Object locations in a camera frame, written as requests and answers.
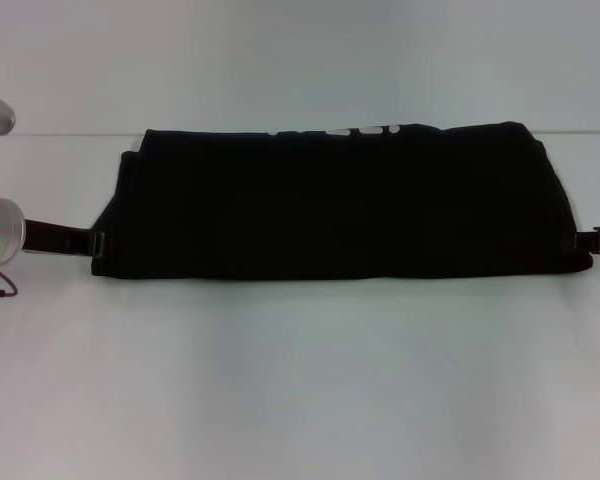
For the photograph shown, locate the black shirt with FREE print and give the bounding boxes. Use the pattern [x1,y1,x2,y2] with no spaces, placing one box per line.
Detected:
[89,119,594,281]

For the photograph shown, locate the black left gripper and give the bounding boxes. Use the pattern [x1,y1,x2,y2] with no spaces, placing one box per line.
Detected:
[22,218,109,260]

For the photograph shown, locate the left gripper cable with plug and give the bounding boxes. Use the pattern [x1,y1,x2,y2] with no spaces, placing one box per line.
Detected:
[0,264,20,300]

